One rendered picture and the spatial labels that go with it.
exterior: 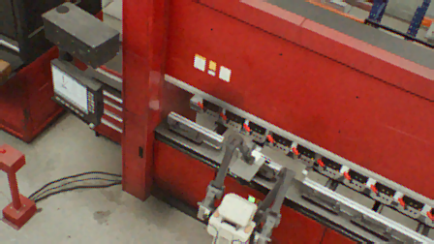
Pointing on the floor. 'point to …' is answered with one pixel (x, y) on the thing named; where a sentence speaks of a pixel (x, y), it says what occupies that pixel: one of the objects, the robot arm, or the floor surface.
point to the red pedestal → (14, 215)
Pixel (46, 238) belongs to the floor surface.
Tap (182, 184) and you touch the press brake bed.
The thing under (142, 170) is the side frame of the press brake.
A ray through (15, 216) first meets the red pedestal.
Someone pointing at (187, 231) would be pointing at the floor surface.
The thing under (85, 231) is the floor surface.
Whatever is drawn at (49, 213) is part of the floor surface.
